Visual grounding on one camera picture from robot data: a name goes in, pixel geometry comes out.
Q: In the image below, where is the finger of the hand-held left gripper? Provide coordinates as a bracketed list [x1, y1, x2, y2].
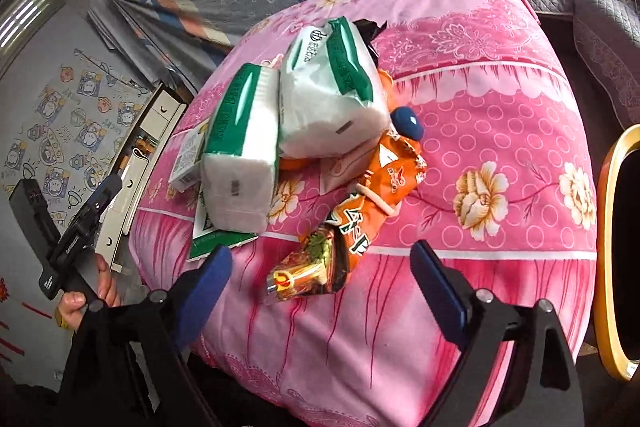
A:
[56, 174, 124, 258]

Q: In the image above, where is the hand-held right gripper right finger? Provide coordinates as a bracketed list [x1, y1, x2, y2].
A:
[409, 239, 587, 427]

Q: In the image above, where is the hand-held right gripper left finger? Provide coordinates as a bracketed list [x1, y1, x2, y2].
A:
[60, 244, 234, 427]

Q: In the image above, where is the orange instant noodle packet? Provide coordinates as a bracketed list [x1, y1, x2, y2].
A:
[266, 131, 429, 306]

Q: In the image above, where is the small pink white box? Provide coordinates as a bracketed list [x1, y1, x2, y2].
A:
[168, 126, 210, 194]

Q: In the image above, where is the yellow rimmed bin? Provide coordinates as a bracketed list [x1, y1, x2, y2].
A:
[592, 124, 640, 381]

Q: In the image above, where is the person's left hand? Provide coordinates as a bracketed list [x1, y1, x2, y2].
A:
[56, 253, 122, 332]

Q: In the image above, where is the green white flat packet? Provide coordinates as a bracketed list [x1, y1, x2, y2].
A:
[186, 187, 259, 263]

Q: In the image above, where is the white cabinet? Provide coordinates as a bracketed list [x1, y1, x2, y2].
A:
[92, 82, 189, 274]

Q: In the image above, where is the green white tissue pack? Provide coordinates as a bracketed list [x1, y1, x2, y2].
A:
[200, 63, 282, 235]
[277, 18, 394, 159]

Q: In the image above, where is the pink packet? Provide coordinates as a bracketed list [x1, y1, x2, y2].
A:
[320, 142, 382, 196]

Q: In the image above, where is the blue round plastic object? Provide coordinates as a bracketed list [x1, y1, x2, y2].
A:
[390, 107, 425, 142]

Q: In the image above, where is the pink floral blanket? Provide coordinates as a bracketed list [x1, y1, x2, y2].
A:
[127, 0, 599, 427]

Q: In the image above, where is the black wrapper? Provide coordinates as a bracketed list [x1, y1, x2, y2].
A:
[350, 19, 389, 54]

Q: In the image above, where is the cartoon wall sticker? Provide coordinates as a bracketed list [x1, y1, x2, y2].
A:
[0, 49, 153, 230]

